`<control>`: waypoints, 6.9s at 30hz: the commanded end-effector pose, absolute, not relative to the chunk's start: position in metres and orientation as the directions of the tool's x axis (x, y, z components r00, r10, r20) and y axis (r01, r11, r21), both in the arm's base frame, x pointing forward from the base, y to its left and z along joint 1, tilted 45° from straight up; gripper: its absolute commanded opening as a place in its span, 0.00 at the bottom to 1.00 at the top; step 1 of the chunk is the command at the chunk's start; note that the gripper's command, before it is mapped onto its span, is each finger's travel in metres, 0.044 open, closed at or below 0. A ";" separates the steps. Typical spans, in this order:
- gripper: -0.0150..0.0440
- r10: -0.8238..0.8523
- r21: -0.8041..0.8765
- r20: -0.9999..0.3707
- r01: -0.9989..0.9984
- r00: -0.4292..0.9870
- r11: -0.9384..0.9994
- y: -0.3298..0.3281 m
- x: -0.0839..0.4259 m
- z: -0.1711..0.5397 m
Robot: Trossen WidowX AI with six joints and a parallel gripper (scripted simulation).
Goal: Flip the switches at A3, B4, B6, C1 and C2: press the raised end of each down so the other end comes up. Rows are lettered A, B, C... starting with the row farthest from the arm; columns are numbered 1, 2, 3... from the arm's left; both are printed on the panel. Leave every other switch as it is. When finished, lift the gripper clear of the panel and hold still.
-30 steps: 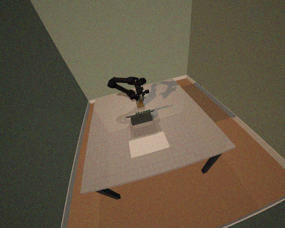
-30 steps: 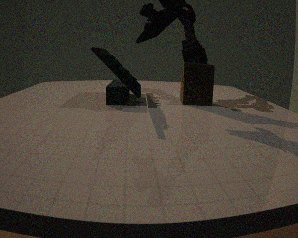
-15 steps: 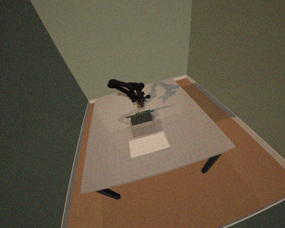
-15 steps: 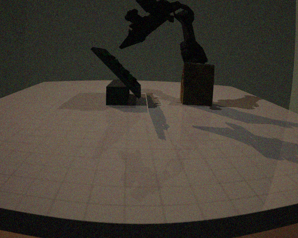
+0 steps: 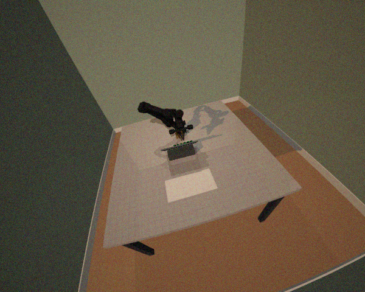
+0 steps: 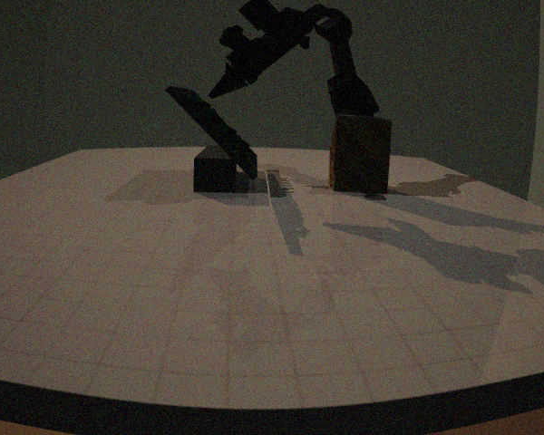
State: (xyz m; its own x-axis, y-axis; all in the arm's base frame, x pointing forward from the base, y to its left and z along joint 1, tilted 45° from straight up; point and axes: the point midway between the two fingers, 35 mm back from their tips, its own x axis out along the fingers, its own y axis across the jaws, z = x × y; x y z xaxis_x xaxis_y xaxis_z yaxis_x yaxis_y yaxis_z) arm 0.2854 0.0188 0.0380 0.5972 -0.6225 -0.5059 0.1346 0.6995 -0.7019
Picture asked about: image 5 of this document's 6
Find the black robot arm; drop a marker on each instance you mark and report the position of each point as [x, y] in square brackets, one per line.
[166, 115]

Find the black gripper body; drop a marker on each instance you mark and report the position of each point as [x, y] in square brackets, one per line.
[189, 127]

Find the black switch panel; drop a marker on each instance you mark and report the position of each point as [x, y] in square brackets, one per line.
[182, 151]

